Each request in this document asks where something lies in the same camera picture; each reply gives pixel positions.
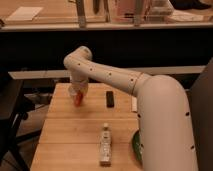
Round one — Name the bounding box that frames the green object at table edge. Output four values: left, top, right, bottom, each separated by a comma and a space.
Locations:
131, 131, 142, 164

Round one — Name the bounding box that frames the black office chair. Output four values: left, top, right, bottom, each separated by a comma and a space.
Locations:
0, 71, 41, 171

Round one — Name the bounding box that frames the white remote control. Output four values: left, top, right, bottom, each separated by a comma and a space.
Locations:
99, 123, 112, 166

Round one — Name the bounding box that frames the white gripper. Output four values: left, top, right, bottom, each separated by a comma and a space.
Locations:
68, 76, 89, 97

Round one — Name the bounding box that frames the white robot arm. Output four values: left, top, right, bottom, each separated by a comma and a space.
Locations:
64, 46, 199, 171

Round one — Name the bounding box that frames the white paper sheet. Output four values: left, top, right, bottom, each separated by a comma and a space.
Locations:
6, 6, 42, 21

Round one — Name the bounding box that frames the dark panel at right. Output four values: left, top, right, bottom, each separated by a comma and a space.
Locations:
190, 57, 213, 171

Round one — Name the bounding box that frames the small black rectangular block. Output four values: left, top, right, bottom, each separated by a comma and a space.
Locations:
106, 91, 114, 108

